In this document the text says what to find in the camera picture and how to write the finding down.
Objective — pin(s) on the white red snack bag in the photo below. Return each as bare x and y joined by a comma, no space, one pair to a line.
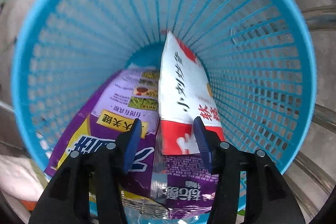
184,93

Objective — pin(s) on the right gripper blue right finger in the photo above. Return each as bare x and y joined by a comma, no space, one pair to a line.
268,197

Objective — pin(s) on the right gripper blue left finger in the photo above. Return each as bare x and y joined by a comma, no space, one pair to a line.
66,197

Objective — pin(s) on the blue plastic mesh trash basket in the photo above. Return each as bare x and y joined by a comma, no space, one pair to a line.
257,54

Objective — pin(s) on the purple snack bag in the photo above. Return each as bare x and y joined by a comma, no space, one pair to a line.
159,186

